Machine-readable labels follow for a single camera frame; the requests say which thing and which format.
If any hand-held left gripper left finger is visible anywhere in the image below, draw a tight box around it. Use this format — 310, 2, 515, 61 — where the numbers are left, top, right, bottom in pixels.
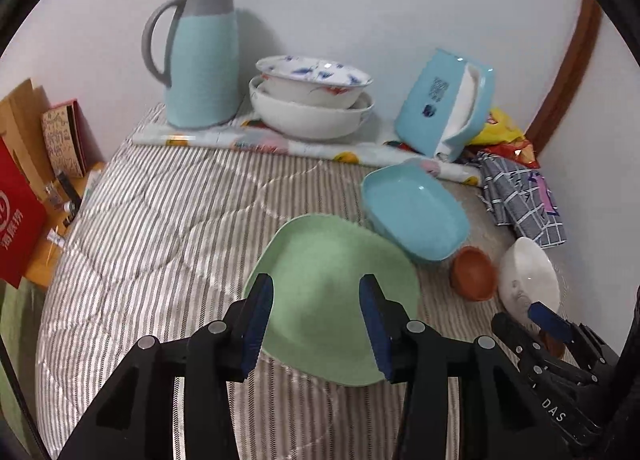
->
57, 272, 276, 460

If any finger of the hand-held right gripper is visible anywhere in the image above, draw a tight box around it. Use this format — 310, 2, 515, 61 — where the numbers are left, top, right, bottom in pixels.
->
526, 301, 621, 371
490, 312, 596, 386

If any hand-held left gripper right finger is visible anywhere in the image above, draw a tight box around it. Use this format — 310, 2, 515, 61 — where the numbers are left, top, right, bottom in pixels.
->
359, 274, 571, 460

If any plain white bowl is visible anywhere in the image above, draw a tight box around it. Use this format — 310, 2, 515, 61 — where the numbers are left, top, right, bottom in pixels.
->
497, 236, 561, 327

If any green plate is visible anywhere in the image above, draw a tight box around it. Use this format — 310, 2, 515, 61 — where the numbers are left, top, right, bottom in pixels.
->
243, 214, 421, 387

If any small brown bowl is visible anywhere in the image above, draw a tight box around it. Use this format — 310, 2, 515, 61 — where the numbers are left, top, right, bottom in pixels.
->
448, 246, 497, 302

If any light blue rectangular dish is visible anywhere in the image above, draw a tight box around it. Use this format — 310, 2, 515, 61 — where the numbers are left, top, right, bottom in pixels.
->
361, 162, 472, 262

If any grey checked cloth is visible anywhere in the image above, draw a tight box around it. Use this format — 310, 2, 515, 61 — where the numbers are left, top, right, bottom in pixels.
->
475, 150, 569, 248

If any striped quilt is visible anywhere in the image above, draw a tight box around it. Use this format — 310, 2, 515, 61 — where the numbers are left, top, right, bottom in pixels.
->
35, 105, 601, 460

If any red snack packet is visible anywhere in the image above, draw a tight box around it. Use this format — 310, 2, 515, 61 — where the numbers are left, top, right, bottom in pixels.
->
460, 137, 543, 171

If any fruit printed oilcloth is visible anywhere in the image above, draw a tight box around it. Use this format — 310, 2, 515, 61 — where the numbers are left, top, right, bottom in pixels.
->
131, 102, 483, 188

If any yellow snack packet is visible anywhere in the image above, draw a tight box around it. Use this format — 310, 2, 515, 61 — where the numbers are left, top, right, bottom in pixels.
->
467, 107, 526, 147

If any large white bowl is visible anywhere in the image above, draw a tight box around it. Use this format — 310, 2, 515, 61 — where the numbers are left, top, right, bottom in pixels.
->
248, 76, 376, 142

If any wooden nightstand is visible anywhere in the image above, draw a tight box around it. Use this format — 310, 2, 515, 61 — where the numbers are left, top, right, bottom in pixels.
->
22, 162, 107, 291

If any small dark bottle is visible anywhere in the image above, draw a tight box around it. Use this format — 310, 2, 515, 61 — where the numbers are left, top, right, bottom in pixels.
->
55, 172, 83, 216

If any white bowl with blue print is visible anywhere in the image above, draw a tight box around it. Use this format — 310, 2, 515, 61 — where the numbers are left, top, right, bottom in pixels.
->
255, 55, 375, 108

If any light blue thermos jug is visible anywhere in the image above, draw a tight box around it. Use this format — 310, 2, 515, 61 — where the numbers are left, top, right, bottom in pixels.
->
141, 0, 244, 130

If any red paper bag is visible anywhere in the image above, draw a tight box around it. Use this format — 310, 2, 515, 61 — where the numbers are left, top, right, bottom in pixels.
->
0, 135, 49, 289

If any printed gift box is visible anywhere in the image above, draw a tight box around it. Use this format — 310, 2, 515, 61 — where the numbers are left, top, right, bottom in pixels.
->
40, 99, 93, 180

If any brown cardboard box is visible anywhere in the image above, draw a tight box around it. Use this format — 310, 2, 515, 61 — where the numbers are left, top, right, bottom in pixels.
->
0, 79, 56, 191

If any brown wooden door frame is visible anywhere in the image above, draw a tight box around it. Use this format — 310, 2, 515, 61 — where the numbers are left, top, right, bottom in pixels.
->
525, 0, 603, 153

